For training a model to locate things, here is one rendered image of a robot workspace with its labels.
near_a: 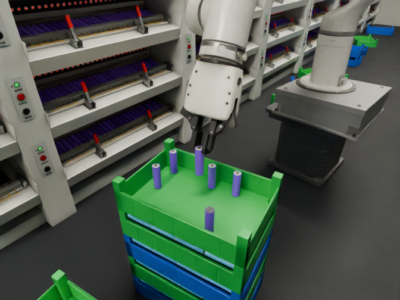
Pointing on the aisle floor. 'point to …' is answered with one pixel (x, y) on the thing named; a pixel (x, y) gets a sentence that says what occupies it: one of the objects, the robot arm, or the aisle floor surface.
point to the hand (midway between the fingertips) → (202, 141)
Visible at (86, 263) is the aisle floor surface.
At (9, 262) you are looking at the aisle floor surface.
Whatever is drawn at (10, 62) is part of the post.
